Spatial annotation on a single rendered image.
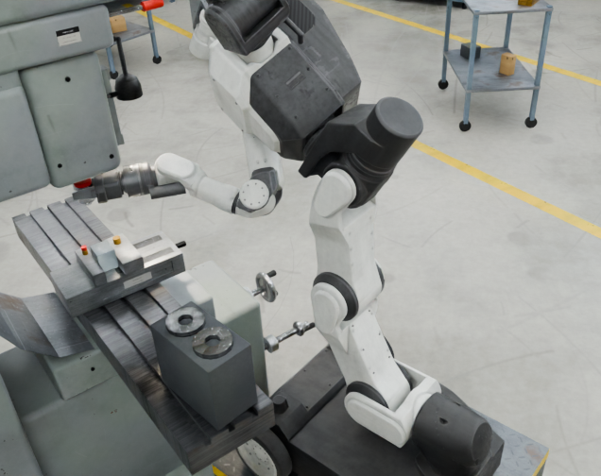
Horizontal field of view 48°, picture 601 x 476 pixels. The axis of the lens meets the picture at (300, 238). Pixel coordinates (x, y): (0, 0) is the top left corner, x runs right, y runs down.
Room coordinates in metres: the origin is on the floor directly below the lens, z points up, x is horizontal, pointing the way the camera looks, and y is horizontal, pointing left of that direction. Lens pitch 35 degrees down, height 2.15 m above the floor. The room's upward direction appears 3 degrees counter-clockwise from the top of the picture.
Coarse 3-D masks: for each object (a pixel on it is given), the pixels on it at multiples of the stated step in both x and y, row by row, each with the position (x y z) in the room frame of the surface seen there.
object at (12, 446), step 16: (0, 384) 1.19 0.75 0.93; (0, 400) 1.18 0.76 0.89; (0, 416) 1.17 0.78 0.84; (16, 416) 1.19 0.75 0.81; (0, 432) 1.16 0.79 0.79; (16, 432) 1.18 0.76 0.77; (0, 448) 1.15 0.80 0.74; (16, 448) 1.17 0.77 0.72; (0, 464) 1.14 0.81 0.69; (16, 464) 1.16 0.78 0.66; (32, 464) 1.18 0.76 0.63
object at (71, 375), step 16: (176, 288) 1.64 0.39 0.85; (192, 288) 1.64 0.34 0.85; (208, 304) 1.58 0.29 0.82; (80, 352) 1.38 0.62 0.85; (96, 352) 1.38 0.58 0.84; (48, 368) 1.36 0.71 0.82; (64, 368) 1.33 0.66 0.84; (80, 368) 1.35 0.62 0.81; (96, 368) 1.37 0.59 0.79; (112, 368) 1.40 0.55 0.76; (64, 384) 1.32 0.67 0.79; (80, 384) 1.34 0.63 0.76
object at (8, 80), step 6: (12, 72) 1.44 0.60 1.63; (0, 78) 1.42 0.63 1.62; (6, 78) 1.43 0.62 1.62; (12, 78) 1.43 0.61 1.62; (18, 78) 1.45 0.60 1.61; (0, 84) 1.42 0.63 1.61; (6, 84) 1.42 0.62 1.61; (12, 84) 1.43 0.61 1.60; (18, 84) 1.44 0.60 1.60; (0, 90) 1.42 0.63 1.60
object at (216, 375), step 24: (192, 312) 1.20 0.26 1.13; (168, 336) 1.13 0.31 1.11; (192, 336) 1.13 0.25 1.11; (216, 336) 1.12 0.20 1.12; (168, 360) 1.13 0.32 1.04; (192, 360) 1.06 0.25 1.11; (216, 360) 1.05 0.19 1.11; (240, 360) 1.07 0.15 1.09; (168, 384) 1.15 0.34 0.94; (192, 384) 1.07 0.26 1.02; (216, 384) 1.02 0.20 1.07; (240, 384) 1.07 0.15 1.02; (216, 408) 1.02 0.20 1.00; (240, 408) 1.06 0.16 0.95
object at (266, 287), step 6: (258, 276) 1.91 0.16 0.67; (264, 276) 1.89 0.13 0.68; (270, 276) 1.90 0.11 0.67; (258, 282) 1.93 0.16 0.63; (264, 282) 1.89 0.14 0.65; (270, 282) 1.87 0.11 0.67; (246, 288) 1.85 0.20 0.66; (258, 288) 1.88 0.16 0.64; (264, 288) 1.88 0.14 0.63; (270, 288) 1.85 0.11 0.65; (252, 294) 1.84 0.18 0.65; (258, 294) 1.86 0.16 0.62; (264, 294) 1.90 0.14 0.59; (270, 294) 1.85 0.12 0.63; (276, 294) 1.85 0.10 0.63; (270, 300) 1.86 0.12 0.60
